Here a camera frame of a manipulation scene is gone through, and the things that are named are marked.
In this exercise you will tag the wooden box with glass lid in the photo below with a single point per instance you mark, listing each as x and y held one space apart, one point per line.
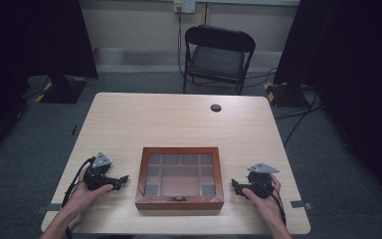
179 179

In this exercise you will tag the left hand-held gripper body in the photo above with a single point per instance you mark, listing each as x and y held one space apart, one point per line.
96 177

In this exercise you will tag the person's right hand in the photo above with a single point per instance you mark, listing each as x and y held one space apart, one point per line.
265 207

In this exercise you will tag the black folding chair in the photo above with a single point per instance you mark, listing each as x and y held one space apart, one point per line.
217 58

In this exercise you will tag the white wall socket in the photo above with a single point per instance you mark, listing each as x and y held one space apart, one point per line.
184 6

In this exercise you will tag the grey floor tape strip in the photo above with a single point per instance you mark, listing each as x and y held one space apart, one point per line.
301 204
49 208

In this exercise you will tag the person's left hand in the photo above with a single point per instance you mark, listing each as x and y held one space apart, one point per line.
83 197

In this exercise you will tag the black stand base striped tape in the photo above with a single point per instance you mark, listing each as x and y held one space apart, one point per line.
286 94
63 89

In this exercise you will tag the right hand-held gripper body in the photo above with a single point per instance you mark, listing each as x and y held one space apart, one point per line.
260 186

